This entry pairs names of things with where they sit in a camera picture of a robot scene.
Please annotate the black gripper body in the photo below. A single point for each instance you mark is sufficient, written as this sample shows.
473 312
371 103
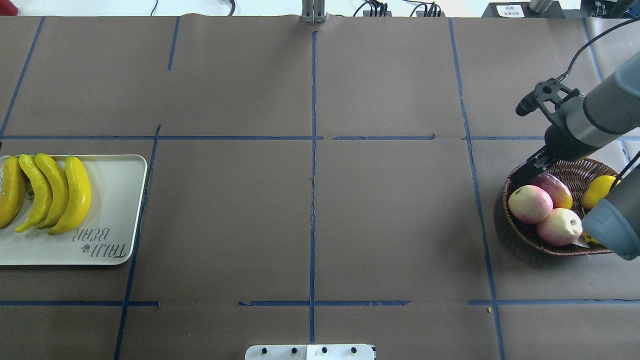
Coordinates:
561 141

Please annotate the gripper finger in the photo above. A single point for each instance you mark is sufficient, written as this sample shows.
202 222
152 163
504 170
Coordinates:
524 174

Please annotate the yellow banana short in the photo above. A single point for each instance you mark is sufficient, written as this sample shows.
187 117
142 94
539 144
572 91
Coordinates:
79 197

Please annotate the large yellow banana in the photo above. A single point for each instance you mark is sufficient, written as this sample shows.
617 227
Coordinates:
57 180

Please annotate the bright yellow-green banana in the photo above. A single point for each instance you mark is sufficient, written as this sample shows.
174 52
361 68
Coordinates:
43 194

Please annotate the yellow banana with brown tip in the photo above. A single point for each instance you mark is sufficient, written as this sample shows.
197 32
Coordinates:
13 190

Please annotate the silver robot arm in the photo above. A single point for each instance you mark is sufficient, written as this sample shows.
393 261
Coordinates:
584 124

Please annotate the brown wicker basket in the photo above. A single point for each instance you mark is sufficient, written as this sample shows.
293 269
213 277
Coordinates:
577 177

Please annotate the dark purple plum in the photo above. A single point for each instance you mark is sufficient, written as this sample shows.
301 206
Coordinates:
559 193

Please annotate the pale green apple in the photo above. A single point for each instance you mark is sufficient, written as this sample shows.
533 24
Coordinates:
560 228

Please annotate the black labelled box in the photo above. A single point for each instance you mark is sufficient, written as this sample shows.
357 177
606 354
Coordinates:
511 10

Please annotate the orange black connector box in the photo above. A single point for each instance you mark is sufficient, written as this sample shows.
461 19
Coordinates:
373 9

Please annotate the white rectangular tray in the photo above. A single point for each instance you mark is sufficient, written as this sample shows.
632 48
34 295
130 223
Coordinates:
108 233

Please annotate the red cylinder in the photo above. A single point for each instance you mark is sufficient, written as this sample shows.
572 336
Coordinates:
8 8

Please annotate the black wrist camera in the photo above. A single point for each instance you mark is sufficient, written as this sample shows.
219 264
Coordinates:
548 96

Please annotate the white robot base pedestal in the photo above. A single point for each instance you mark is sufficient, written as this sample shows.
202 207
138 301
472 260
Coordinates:
348 351

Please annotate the aluminium frame post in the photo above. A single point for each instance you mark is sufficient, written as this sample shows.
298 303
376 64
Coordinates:
313 11

